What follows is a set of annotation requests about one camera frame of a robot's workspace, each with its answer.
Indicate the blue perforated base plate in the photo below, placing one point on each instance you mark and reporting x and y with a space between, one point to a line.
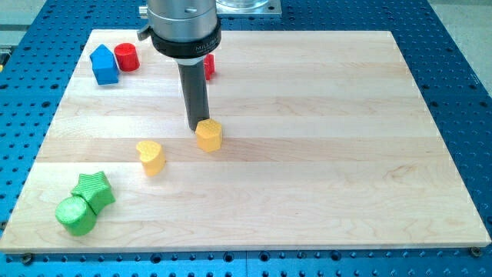
38 72

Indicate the red block behind rod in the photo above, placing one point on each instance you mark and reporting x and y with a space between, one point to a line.
209 67

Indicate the green cylinder block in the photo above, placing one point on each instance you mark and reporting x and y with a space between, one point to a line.
75 215

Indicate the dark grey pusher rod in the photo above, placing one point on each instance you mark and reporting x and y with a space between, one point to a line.
193 83

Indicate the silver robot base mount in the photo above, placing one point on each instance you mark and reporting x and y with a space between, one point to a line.
249 8

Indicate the green star block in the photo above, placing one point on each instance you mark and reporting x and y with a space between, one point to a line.
95 189

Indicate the yellow heart block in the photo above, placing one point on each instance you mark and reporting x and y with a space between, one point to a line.
152 157

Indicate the yellow hexagon block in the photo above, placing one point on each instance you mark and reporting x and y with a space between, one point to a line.
209 135

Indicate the red cylinder block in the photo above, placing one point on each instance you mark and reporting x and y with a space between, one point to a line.
127 57

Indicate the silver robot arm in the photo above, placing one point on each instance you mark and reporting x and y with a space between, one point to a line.
185 30

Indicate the blue house-shaped block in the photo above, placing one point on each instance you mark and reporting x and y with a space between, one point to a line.
104 66

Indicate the light wooden board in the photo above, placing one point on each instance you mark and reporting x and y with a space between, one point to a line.
327 144

